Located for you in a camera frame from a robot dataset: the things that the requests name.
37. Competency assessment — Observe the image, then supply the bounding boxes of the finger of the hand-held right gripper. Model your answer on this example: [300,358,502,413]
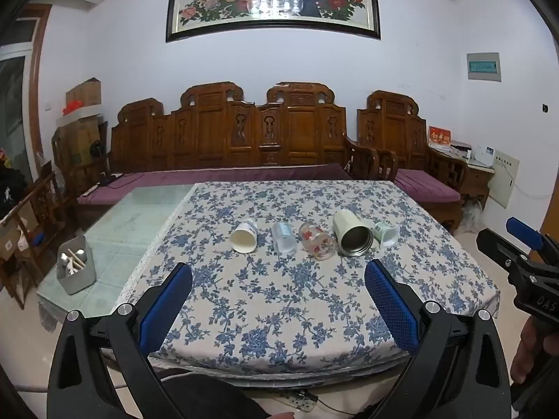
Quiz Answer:
[475,228,532,278]
[506,217,559,254]

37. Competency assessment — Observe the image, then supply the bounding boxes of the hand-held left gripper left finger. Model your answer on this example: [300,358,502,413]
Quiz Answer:
[47,263,194,419]

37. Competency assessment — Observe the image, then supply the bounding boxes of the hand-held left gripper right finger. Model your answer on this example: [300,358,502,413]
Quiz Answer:
[364,259,513,419]

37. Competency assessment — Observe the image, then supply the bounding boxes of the small pale green cup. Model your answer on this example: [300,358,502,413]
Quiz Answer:
[373,221,399,250]

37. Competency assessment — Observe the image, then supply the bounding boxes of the cream metal-lined cup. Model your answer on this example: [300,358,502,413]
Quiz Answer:
[333,209,375,258]

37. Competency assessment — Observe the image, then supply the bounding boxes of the red floral glass cup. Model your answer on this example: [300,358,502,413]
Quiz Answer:
[298,221,337,261]

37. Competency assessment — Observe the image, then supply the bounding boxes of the white paper cup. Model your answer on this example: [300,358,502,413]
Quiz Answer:
[230,220,258,254]

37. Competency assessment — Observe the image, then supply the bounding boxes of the clear plastic cup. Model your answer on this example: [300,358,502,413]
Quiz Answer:
[271,221,298,255]

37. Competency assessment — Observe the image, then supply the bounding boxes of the person's right hand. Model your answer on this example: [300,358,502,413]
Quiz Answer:
[510,314,545,385]

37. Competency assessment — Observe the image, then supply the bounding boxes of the white plastic bag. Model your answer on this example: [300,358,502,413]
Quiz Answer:
[462,200,486,233]

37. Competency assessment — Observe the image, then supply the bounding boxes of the white board panel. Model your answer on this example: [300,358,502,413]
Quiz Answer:
[486,150,521,209]

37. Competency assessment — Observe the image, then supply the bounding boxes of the wooden side table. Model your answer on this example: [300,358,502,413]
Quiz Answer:
[462,157,496,211]

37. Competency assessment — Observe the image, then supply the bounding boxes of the green glass-topped table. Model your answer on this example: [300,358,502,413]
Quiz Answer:
[36,183,198,328]

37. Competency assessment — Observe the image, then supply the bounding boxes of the short purple seat cushion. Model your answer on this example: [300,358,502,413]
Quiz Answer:
[392,168,464,204]

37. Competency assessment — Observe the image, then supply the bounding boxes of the grey utensil holder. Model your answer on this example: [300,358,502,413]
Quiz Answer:
[56,235,97,296]

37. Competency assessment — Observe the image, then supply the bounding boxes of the wooden chopsticks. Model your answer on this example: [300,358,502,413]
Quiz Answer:
[62,250,87,272]

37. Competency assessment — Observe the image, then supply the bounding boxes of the blue floral tablecloth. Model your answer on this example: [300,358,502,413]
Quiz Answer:
[114,180,501,377]

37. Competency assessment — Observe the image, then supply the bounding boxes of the red gift box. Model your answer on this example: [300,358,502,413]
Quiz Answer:
[427,126,452,148]

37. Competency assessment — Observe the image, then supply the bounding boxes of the long purple seat cushion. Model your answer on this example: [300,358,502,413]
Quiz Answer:
[76,163,353,220]

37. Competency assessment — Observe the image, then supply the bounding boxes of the white power strip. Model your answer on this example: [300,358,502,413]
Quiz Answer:
[278,390,318,413]

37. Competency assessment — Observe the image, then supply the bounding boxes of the carved wooden armchair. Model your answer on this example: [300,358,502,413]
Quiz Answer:
[356,90,469,233]

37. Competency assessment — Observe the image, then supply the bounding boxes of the wooden side chair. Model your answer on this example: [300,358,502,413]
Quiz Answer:
[0,169,76,310]

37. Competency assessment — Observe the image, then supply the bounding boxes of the black stand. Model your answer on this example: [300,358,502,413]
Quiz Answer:
[89,140,125,186]

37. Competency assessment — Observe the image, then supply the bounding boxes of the carved wooden sofa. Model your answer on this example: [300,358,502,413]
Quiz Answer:
[106,81,382,184]

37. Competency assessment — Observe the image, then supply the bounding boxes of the large cardboard box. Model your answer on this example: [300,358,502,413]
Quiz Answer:
[56,116,104,167]

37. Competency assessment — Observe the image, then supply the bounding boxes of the small cardboard box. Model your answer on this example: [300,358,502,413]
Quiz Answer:
[65,78,102,108]

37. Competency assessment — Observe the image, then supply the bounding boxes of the wall electrical panel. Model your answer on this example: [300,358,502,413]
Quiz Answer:
[466,52,502,82]

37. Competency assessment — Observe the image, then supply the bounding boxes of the wooden door frame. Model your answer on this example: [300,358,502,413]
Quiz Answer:
[0,3,54,184]

